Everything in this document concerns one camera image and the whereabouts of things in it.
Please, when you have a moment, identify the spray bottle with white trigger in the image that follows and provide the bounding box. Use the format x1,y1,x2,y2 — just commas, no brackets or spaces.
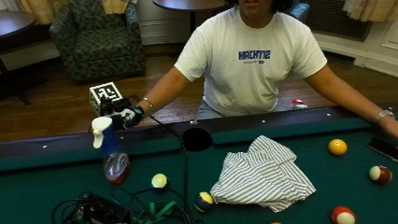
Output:
91,116,132,187

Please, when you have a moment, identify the silver wristwatch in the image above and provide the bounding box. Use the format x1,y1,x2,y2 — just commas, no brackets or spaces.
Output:
370,109,396,124

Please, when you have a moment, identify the black phone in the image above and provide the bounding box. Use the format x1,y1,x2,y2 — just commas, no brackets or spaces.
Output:
368,135,398,163

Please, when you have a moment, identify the white marker cube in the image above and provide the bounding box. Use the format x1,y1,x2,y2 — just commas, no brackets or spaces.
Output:
88,81,124,116

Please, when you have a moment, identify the maroon striped billiard ball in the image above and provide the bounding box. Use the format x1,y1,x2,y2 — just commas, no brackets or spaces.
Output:
369,165,393,186

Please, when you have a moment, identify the pale yellow billiard ball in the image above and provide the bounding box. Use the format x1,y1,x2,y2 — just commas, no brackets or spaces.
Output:
151,173,169,190

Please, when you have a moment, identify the red and white shoe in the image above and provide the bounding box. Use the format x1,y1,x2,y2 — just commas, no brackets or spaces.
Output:
290,98,310,110

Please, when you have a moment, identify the green patterned armchair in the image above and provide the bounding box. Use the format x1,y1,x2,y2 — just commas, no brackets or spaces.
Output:
48,0,147,83

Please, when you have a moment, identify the black electronic device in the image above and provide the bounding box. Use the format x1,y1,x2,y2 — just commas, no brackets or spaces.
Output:
51,191,133,224

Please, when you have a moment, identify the striped white cloth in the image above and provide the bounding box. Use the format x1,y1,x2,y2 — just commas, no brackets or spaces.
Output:
209,134,317,214

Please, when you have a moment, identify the person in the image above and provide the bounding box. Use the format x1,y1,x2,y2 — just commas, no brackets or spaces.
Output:
137,0,398,139

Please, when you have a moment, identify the radiator cover grille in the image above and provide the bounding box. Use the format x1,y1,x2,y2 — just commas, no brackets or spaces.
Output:
304,0,373,43

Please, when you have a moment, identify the dark wooden table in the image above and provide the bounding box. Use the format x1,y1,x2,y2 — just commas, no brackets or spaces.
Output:
0,10,52,106

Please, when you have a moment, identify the yellow curtain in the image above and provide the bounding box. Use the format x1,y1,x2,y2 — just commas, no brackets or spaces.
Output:
342,0,398,22
0,0,139,25

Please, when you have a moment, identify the dark round table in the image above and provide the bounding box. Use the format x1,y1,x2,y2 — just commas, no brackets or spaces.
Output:
152,0,229,35

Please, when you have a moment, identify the silver bracelet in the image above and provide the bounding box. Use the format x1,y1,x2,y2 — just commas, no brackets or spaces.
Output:
143,97,156,114

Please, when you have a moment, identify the black cable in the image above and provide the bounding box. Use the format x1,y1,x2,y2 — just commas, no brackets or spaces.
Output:
108,115,204,224

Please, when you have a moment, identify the green strap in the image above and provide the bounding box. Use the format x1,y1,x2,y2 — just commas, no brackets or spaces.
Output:
143,200,180,224

